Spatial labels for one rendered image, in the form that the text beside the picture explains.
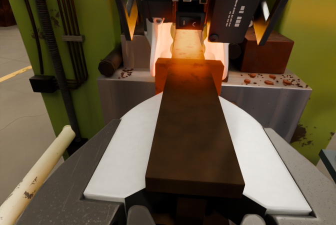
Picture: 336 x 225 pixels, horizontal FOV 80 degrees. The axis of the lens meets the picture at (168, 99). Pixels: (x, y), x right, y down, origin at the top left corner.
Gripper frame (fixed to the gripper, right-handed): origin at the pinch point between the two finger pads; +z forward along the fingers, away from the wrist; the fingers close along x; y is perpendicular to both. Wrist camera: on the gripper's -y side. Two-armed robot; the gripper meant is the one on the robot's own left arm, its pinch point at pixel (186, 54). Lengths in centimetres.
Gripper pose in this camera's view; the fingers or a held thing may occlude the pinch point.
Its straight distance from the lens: 21.9
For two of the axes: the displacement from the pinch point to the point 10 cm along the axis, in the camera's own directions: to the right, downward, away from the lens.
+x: 10.0, 0.5, -0.5
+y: -0.7, 8.6, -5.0
